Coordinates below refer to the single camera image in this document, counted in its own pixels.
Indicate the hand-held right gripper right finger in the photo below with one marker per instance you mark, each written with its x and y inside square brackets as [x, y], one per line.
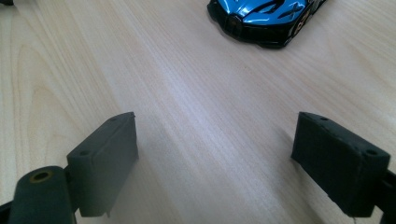
[339, 168]

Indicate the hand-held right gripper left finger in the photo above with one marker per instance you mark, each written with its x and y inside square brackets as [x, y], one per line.
[102, 165]

